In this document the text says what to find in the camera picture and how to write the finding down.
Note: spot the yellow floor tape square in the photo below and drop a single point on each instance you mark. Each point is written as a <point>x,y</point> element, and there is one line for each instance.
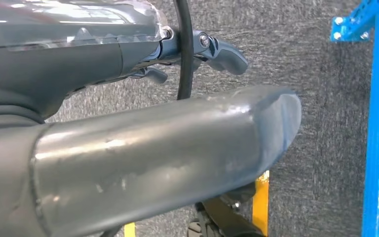
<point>261,202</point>

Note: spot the robot's black left foot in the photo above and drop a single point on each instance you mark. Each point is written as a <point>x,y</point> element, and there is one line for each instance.
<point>222,216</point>

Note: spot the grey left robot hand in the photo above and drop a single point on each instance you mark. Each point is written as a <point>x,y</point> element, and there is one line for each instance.
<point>163,147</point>

